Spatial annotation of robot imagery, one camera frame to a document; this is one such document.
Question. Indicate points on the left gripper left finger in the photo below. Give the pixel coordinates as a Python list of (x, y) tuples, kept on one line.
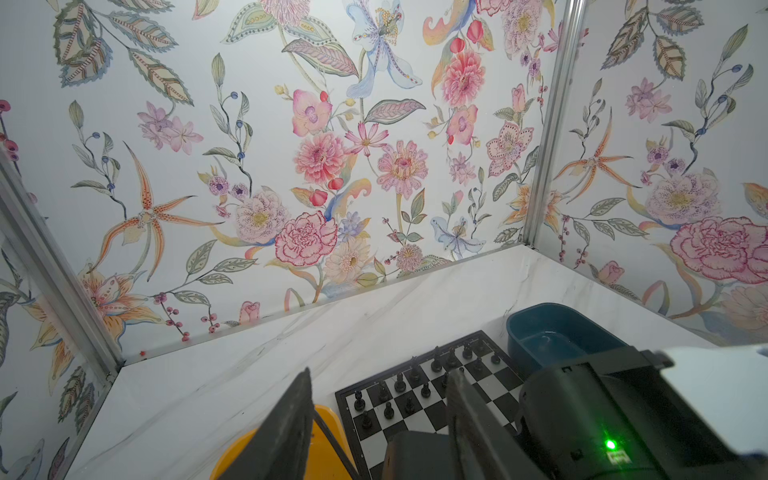
[(279, 448)]

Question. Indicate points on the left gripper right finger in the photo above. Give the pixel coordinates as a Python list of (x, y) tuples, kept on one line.
[(480, 446)]

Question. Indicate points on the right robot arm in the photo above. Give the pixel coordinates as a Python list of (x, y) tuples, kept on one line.
[(609, 415)]

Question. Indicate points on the black white chess board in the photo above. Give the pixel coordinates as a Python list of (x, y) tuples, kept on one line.
[(368, 445)]

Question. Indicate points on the black chess pieces row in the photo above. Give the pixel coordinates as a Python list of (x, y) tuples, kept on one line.
[(415, 393)]

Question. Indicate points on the yellow plastic tray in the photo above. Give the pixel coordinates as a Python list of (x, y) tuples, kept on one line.
[(323, 461)]

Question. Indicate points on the teal plastic tray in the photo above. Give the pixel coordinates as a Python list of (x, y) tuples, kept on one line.
[(548, 333)]

